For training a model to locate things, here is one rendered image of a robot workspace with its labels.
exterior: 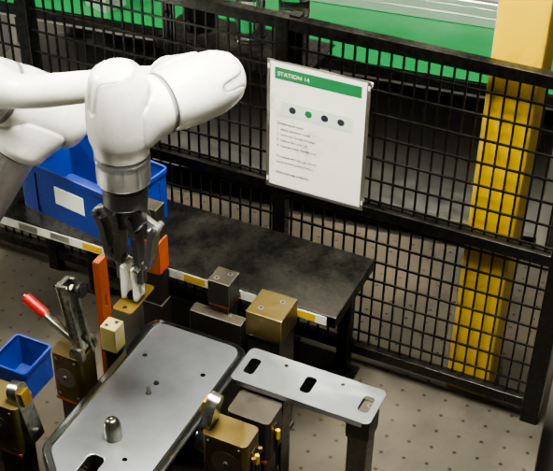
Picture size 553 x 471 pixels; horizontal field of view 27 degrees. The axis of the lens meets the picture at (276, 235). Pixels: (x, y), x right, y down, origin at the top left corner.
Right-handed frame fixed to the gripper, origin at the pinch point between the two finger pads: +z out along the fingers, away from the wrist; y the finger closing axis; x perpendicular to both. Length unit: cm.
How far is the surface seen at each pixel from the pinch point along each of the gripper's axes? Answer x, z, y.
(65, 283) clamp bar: -2.4, 8.3, 16.2
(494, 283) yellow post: -60, 27, -51
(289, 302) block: -32.1, 23.4, -15.7
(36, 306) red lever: -1.8, 16.1, 23.3
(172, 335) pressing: -18.7, 29.4, 4.0
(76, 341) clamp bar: -0.7, 20.4, 14.2
